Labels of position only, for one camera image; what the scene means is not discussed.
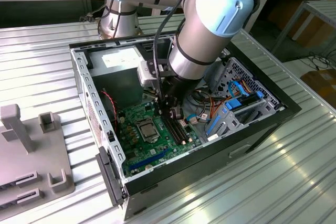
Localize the metal socket cover frame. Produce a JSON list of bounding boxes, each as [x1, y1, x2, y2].
[[135, 119, 161, 144]]

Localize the silver CPU green edge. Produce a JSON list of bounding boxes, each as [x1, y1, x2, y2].
[[140, 123, 158, 140]]

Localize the black RAM slot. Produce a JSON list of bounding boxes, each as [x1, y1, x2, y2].
[[164, 119, 182, 145], [175, 116, 192, 142], [167, 118, 186, 144], [172, 118, 189, 143]]

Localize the blue plastic latch strip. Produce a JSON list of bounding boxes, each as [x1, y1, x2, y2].
[[206, 115, 221, 136]]

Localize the hard disk in blue carrier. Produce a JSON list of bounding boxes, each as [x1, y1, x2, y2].
[[225, 91, 265, 111]]

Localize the green motherboard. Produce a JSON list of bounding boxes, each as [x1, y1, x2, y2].
[[117, 95, 204, 179]]

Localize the grey power supply unit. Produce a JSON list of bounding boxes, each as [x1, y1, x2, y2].
[[86, 47, 148, 109]]

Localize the black open PC case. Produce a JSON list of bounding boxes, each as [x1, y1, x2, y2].
[[68, 28, 302, 221]]

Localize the brown cardboard box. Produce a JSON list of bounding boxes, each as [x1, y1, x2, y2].
[[300, 68, 336, 105]]

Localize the grey parts rack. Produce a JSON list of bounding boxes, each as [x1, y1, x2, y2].
[[0, 104, 77, 221]]

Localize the metal slat side table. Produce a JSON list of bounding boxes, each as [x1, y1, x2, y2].
[[271, 0, 336, 55]]

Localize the multi-coloured power wire bundle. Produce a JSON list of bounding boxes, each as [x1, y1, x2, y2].
[[183, 87, 218, 127]]

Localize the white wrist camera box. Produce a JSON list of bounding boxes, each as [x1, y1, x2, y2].
[[136, 60, 160, 87]]

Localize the black camera cable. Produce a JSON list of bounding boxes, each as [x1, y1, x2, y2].
[[153, 0, 191, 106]]

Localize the blue data wire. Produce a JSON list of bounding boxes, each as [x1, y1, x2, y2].
[[227, 80, 250, 98]]

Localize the twisted coloured fan wire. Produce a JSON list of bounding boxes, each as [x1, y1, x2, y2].
[[101, 90, 119, 130]]

